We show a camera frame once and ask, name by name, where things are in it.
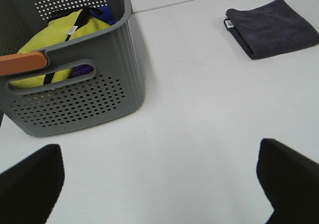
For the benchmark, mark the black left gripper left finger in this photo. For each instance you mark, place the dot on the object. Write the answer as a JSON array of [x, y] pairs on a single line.
[[30, 189]]

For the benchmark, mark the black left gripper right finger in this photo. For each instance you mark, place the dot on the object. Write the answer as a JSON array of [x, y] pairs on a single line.
[[290, 182]]

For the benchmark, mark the dark grey towel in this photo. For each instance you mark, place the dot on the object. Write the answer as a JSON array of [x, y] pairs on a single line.
[[270, 30]]

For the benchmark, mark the grey perforated plastic basket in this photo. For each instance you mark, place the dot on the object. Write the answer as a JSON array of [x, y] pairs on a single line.
[[113, 89]]

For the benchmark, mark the yellow-green towel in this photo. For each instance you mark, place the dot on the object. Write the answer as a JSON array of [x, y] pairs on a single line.
[[58, 30]]

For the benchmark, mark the purple blue towel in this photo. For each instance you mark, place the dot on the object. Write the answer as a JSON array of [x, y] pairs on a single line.
[[93, 19]]

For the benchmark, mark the orange basket handle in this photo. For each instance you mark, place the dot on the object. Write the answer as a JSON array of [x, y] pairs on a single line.
[[22, 62]]

